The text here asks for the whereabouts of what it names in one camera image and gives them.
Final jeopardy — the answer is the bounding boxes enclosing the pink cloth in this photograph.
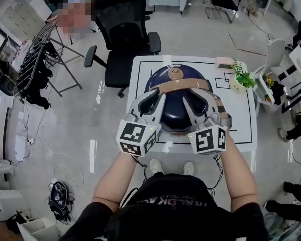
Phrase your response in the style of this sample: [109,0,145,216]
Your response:
[56,4,96,41]

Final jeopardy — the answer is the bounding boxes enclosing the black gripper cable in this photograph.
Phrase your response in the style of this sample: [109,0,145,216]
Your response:
[208,154,224,189]
[120,156,148,208]

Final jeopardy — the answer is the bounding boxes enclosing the white divided storage bin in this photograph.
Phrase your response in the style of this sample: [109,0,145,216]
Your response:
[16,216,60,241]

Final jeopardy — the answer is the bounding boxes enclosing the black hanging clothes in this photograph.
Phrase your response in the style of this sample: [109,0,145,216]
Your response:
[17,43,53,110]

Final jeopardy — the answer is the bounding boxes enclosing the potted green plant white pot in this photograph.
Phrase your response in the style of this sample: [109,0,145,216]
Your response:
[228,58,256,94]

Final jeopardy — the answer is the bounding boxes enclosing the pink box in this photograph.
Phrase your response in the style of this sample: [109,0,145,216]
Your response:
[215,56,238,70]

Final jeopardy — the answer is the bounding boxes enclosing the black cloth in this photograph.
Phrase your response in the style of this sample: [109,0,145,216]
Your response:
[272,80,285,105]

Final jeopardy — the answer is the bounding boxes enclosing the navy blue rice cooker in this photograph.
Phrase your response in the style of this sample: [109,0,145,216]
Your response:
[144,64,214,137]

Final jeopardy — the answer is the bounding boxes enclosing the black device with cables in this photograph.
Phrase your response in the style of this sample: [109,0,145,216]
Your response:
[48,181,76,220]

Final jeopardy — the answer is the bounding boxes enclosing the person's right white shoe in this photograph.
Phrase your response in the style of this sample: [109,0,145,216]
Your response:
[183,161,194,176]

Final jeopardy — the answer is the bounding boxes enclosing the white floor cable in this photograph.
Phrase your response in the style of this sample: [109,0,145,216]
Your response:
[52,157,85,185]

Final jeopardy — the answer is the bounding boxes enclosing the metal drying rack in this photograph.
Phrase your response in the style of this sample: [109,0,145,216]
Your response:
[15,19,85,97]

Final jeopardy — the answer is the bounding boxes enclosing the person's right forearm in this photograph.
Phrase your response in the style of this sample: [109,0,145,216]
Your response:
[224,132,257,205]

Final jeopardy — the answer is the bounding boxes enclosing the person's white shoe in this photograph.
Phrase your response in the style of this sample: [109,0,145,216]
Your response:
[183,161,194,176]
[149,158,164,175]

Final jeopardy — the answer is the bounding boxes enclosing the person's left forearm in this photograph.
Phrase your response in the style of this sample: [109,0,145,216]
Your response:
[91,152,138,208]

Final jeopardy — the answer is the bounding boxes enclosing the person's right hand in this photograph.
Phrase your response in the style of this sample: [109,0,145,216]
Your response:
[212,96,228,117]

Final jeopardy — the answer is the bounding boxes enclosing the person's black shirt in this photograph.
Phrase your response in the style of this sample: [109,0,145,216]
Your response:
[59,172,269,241]

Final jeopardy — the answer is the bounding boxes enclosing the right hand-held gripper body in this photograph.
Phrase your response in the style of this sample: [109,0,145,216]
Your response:
[188,113,233,155]

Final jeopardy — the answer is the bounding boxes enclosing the black mesh office chair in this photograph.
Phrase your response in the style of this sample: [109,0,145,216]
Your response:
[84,0,162,99]

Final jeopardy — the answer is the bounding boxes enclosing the person's left white shoe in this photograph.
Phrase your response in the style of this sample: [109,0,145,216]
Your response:
[149,158,164,175]

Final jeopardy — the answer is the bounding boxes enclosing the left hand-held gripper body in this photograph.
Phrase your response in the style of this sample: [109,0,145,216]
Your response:
[116,111,163,158]

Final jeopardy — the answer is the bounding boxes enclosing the white desk with black legs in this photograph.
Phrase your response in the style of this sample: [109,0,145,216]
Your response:
[282,45,301,114]

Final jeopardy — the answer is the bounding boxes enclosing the yellow flower bunch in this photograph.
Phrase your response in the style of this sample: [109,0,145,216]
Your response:
[262,73,274,102]

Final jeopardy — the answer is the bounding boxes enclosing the white plastic chair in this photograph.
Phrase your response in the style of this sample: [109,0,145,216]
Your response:
[253,38,286,106]

